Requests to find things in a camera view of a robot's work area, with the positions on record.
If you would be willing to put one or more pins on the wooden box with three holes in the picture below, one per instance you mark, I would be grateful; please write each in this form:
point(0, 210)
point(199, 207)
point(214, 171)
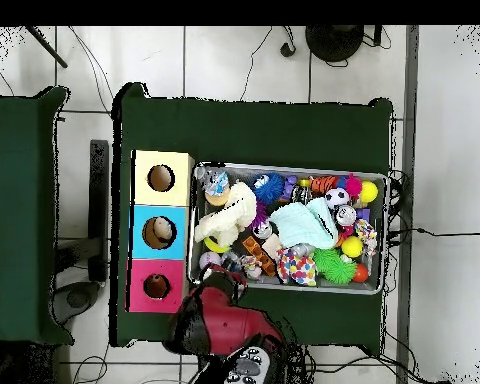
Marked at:
point(180, 192)

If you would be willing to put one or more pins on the black round stand base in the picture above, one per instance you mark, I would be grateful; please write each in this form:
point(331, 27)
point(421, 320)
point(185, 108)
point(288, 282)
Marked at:
point(334, 44)

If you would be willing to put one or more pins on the small soccer ball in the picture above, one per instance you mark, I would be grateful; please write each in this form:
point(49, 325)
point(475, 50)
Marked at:
point(337, 198)

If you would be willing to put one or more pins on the white cloth with colourful dots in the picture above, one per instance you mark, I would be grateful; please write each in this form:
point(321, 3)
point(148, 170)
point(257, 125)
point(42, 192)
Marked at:
point(298, 268)

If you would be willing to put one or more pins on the black upright stand bar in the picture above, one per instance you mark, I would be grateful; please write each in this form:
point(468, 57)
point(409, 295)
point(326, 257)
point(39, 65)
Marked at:
point(98, 200)

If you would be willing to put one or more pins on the crushed clear plastic bottle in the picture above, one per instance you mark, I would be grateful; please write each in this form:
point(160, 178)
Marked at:
point(214, 180)

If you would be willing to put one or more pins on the black slanted rod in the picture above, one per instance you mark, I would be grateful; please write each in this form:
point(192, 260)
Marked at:
point(48, 47)

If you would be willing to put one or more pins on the mint green waffle cloth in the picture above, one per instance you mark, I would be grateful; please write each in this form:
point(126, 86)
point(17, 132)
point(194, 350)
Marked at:
point(304, 226)

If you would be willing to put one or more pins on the cream waffle cloth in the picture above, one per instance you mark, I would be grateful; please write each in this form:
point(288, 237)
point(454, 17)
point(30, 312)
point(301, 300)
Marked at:
point(234, 212)

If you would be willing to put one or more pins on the yellow smooth ball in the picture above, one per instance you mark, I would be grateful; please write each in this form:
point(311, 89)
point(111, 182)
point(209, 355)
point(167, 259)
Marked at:
point(368, 191)
point(352, 246)

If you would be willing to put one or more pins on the grey round stand foot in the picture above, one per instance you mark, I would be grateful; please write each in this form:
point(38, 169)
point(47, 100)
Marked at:
point(78, 298)

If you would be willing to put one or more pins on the blue spiky rubber ball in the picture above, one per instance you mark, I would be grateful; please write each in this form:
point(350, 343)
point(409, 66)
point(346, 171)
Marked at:
point(270, 187)

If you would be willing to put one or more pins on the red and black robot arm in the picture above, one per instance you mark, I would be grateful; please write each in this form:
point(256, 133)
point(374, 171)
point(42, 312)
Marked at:
point(232, 324)

